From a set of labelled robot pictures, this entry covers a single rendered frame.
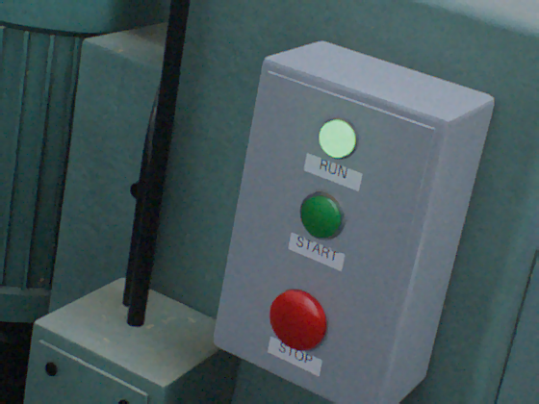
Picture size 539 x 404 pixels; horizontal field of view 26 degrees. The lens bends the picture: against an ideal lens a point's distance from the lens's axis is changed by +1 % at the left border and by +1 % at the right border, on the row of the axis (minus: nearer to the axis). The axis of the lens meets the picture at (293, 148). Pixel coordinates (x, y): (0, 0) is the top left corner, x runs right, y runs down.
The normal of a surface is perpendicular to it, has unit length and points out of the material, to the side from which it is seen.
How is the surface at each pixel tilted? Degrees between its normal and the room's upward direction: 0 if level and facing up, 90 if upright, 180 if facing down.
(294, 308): 81
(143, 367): 0
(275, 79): 90
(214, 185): 90
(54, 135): 90
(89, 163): 90
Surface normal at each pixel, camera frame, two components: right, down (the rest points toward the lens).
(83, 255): -0.50, 0.22
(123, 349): 0.18, -0.92
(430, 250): 0.85, 0.32
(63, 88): 0.31, 0.38
